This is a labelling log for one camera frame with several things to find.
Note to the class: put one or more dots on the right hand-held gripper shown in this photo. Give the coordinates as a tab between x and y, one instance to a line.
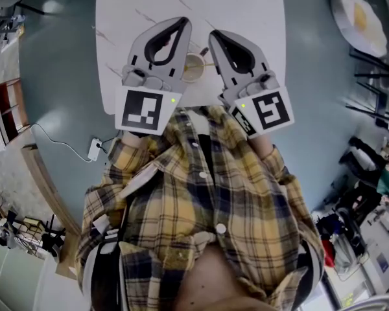
272	109

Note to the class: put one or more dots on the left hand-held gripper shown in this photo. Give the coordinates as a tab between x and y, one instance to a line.
142	109

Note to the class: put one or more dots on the cream cup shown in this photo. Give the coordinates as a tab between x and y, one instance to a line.
194	74

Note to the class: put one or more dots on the person's right forearm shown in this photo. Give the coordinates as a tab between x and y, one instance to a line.
262	146

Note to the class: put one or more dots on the person's left forearm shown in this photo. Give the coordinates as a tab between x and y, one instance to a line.
133	136

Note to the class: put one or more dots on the black undershirt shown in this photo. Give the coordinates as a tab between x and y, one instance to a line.
207	160

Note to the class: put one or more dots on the white power strip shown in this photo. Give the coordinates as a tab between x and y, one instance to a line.
94	149

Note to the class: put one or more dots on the fried egg shaped cushion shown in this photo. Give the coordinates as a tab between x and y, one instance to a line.
360	18

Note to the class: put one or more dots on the white chest-mounted device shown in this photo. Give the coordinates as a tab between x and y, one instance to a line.
139	181

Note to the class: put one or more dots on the yellow plaid shirt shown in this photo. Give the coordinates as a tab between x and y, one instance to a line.
181	212

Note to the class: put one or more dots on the wooden shelf unit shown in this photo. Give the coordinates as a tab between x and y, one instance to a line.
9	115

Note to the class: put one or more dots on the wooden plank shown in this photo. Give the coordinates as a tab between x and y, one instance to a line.
48	186

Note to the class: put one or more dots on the red bag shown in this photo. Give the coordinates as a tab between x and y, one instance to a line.
328	253

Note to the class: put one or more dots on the black stool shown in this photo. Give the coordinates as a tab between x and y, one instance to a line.
53	238

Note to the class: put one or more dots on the person's bare midriff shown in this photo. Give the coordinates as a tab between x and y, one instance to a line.
214	280

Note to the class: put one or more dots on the black and white backpack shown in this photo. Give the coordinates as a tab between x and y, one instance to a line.
103	277

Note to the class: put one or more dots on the computer monitor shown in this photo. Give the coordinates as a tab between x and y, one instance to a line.
350	293

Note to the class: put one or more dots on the white cabinet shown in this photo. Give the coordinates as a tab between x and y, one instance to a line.
19	277

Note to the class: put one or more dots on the black metal chair frame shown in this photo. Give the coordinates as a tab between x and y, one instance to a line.
369	76

